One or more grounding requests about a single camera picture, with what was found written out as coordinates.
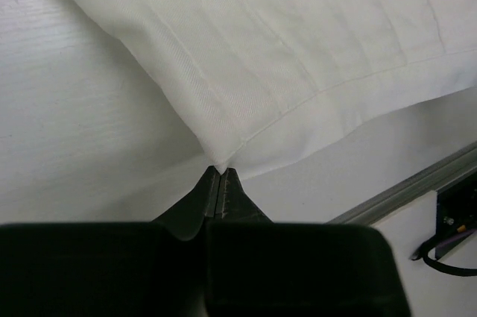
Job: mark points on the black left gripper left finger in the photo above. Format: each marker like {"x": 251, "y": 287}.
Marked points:
{"x": 109, "y": 268}

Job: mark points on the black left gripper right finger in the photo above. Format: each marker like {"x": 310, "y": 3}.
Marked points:
{"x": 256, "y": 267}

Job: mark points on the white pleated skirt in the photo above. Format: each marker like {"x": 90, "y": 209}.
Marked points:
{"x": 265, "y": 83}

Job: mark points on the aluminium table edge rail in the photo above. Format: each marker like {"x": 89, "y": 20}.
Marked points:
{"x": 434, "y": 178}

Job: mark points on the black bracket under table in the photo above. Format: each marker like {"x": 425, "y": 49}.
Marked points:
{"x": 456, "y": 204}

